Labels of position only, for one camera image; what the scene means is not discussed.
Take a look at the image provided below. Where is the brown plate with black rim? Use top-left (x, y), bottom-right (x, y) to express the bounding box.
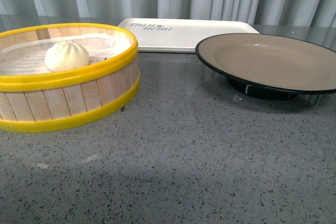
top-left (195, 33), bottom-right (335, 95)

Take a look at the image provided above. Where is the white steamed bun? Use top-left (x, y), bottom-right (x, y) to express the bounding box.
top-left (45, 41), bottom-right (90, 72)

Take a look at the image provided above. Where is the white rectangular plastic tray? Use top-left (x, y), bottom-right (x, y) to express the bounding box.
top-left (118, 18), bottom-right (258, 54)

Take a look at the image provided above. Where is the yellow rimmed wooden steamer basket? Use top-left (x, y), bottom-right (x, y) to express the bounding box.
top-left (1, 23), bottom-right (140, 133)

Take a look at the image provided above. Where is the white mesh steamer liner cloth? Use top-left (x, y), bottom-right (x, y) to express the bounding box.
top-left (1, 34), bottom-right (132, 76)

